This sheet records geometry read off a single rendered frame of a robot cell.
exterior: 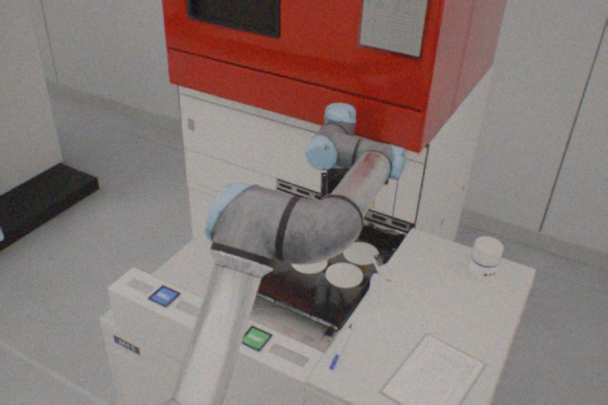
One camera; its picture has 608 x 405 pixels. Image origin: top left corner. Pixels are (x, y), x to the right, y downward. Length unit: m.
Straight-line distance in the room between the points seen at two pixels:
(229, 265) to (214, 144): 0.98
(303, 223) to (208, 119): 0.99
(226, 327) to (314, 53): 0.80
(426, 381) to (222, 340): 0.48
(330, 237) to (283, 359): 0.41
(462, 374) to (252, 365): 0.45
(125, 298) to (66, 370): 1.22
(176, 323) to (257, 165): 0.65
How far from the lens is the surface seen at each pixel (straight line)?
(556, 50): 2.97
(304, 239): 0.97
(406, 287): 1.51
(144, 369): 1.66
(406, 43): 1.43
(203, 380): 1.02
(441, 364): 1.34
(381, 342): 1.36
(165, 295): 1.47
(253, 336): 1.36
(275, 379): 1.33
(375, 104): 1.52
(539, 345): 2.88
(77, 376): 2.65
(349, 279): 1.60
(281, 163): 1.81
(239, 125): 1.84
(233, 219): 1.00
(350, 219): 1.02
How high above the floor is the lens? 1.96
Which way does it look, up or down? 34 degrees down
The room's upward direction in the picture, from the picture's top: 2 degrees clockwise
